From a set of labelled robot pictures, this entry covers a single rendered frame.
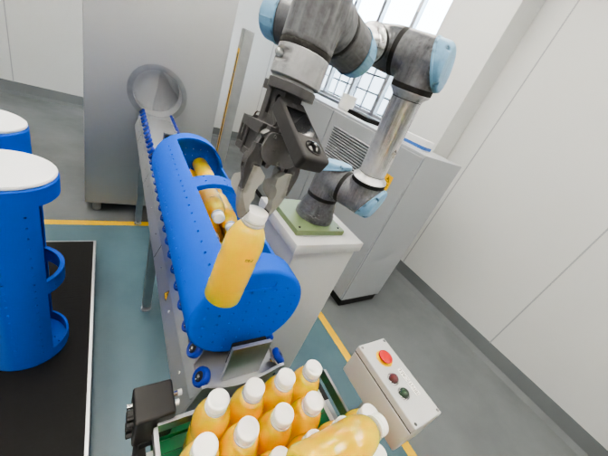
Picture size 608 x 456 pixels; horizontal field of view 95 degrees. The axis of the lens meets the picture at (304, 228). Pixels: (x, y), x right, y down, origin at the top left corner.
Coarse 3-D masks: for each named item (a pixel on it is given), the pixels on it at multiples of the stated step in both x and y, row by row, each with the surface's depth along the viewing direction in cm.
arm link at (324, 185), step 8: (328, 160) 98; (336, 160) 101; (328, 168) 95; (336, 168) 95; (344, 168) 95; (320, 176) 98; (328, 176) 96; (336, 176) 95; (344, 176) 95; (312, 184) 101; (320, 184) 98; (328, 184) 97; (336, 184) 95; (312, 192) 101; (320, 192) 99; (328, 192) 98; (336, 192) 96; (328, 200) 101; (336, 200) 99
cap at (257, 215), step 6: (252, 204) 47; (252, 210) 45; (258, 210) 46; (264, 210) 47; (246, 216) 45; (252, 216) 44; (258, 216) 44; (264, 216) 45; (252, 222) 45; (258, 222) 45; (264, 222) 46
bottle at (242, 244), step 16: (240, 224) 45; (224, 240) 46; (240, 240) 45; (256, 240) 46; (224, 256) 46; (240, 256) 45; (256, 256) 47; (224, 272) 47; (240, 272) 47; (208, 288) 50; (224, 288) 48; (240, 288) 50; (224, 304) 50
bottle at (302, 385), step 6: (294, 372) 64; (300, 372) 63; (300, 378) 62; (306, 378) 61; (318, 378) 63; (294, 384) 62; (300, 384) 61; (306, 384) 61; (312, 384) 61; (318, 384) 63; (294, 390) 62; (300, 390) 61; (306, 390) 61; (312, 390) 61; (294, 396) 62; (300, 396) 61
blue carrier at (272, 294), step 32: (160, 160) 106; (192, 160) 126; (160, 192) 96; (192, 192) 83; (224, 192) 123; (192, 224) 73; (192, 256) 66; (192, 288) 61; (256, 288) 63; (288, 288) 68; (192, 320) 59; (224, 320) 64; (256, 320) 70
